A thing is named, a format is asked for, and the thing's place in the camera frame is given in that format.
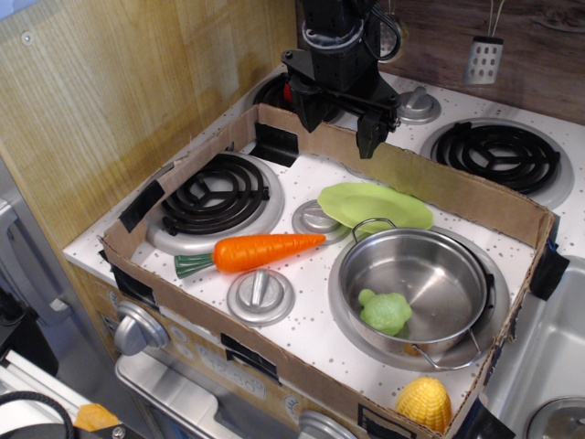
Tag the silver stovetop knob front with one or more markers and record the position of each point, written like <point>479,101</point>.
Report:
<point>261,298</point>

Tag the silver oven door handle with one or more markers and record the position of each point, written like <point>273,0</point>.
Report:
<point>178,398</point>

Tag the front left black burner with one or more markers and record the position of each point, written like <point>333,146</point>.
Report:
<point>225,193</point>

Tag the silver stovetop knob middle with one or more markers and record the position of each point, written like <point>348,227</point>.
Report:
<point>310,218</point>

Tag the green toy broccoli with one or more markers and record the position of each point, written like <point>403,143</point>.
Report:
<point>387,313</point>

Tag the green plastic plate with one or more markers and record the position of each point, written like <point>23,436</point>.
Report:
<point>352,203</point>

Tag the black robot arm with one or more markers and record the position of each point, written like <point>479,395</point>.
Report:
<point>346,41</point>

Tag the silver stovetop knob back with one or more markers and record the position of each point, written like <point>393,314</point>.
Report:
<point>418,107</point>

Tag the front right black burner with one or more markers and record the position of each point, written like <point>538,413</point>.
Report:
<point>489,282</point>

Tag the back right black burner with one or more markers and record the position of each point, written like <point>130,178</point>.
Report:
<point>511,156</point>

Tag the silver oven knob left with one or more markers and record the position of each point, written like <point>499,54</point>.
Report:
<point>137,330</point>

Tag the silver oven knob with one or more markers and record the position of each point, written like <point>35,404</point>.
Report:
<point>137,330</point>
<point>315,425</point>

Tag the silver sink basin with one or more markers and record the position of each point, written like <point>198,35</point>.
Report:
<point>537,388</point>

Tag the hanging metal grater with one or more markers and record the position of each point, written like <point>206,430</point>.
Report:
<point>483,61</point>

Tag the brown cardboard fence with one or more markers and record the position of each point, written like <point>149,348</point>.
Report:
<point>304,360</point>

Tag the hanging metal strainer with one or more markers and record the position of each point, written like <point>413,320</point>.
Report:
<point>388,40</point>

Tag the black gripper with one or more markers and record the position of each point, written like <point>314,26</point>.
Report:
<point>322,84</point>

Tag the orange toy carrot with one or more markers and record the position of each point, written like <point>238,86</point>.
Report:
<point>244,253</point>

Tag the yellow toy corn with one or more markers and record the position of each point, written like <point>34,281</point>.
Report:
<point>426,401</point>

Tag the stainless steel pan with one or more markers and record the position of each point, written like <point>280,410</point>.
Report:
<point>436,274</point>

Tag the silver oven knob right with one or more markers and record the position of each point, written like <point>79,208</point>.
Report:
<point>315,425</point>

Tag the silver stovetop knob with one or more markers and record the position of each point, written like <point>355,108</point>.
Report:
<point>261,298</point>
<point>310,218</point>
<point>418,107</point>

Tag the red toy strawberry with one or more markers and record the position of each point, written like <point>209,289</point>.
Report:
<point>286,92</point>

